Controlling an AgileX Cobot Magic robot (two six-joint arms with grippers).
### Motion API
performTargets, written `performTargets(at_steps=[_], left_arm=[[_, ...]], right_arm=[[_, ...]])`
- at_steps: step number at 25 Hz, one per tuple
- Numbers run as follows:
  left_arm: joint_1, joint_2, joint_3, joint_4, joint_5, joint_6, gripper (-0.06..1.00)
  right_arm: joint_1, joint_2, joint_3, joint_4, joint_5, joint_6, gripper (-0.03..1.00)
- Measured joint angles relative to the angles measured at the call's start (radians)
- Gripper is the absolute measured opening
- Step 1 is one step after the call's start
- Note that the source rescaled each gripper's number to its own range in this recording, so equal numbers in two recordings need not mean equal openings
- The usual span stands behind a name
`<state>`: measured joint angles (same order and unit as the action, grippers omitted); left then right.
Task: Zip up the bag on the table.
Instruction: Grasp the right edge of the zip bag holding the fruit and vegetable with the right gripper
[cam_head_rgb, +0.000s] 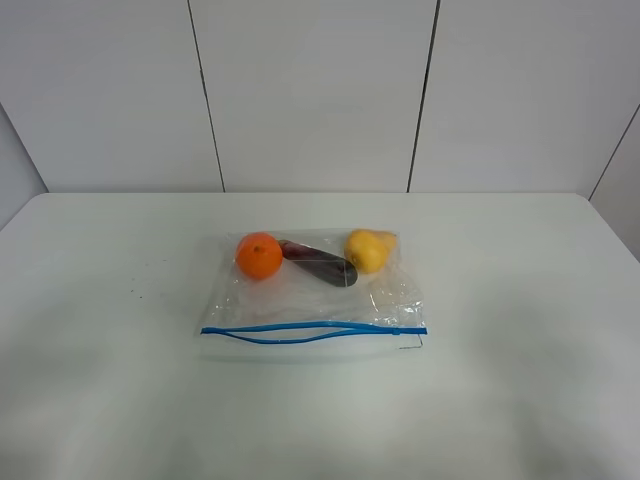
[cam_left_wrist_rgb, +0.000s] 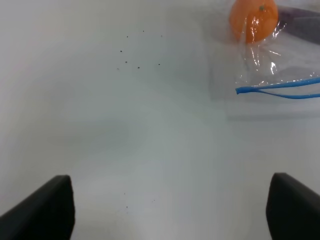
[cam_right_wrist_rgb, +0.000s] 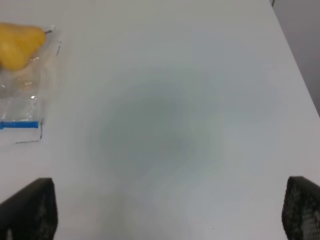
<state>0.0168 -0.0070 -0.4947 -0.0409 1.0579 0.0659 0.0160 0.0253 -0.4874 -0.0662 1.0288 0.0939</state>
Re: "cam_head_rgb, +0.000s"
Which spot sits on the clear zip bag blue zipper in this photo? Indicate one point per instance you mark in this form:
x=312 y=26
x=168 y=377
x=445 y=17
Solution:
x=295 y=315

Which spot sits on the purple eggplant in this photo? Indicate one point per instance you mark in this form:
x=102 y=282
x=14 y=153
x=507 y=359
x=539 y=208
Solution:
x=329 y=268

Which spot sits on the yellow pear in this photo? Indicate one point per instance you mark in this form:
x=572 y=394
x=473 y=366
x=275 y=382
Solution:
x=369 y=250

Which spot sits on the orange fruit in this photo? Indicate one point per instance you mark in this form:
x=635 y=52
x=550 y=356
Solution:
x=258 y=256

